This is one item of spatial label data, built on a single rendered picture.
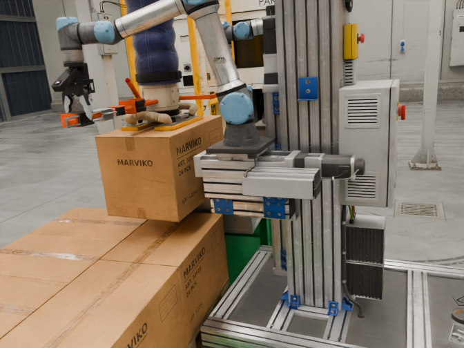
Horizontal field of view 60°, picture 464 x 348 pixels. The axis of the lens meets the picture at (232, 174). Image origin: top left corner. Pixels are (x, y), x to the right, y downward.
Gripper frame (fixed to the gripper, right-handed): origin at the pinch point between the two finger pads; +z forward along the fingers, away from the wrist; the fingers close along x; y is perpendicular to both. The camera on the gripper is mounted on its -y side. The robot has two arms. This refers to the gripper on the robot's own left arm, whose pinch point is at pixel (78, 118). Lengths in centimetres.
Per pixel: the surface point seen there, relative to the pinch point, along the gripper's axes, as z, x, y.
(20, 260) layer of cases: 67, 50, 2
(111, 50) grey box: -30, 92, 147
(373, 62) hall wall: 10, -63, 964
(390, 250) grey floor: 117, -112, 156
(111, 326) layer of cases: 66, -24, -28
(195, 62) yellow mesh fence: -17, 47, 198
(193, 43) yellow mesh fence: -32, 47, 198
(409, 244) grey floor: 117, -124, 168
